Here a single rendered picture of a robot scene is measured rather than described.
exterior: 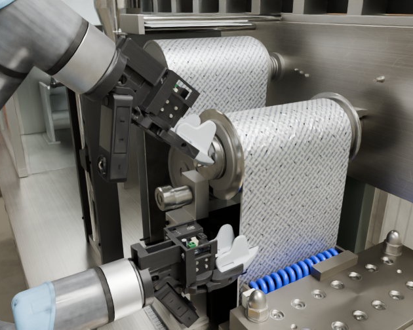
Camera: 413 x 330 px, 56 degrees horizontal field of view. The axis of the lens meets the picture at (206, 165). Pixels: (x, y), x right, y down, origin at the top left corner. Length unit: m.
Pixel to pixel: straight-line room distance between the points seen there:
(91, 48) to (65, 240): 0.73
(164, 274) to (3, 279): 2.12
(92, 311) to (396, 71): 0.62
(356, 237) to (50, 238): 0.77
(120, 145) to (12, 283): 2.16
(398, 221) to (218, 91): 1.79
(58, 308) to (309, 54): 0.69
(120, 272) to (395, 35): 0.59
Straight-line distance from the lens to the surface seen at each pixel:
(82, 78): 0.46
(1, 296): 2.52
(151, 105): 0.49
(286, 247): 0.72
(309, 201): 0.71
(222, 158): 0.59
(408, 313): 0.72
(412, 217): 2.38
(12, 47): 0.45
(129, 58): 0.49
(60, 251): 1.07
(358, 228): 0.90
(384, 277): 0.78
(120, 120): 0.49
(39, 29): 0.44
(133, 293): 0.54
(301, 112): 0.68
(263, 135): 0.61
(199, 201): 0.65
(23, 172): 1.56
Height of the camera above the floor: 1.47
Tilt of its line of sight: 22 degrees down
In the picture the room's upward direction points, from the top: straight up
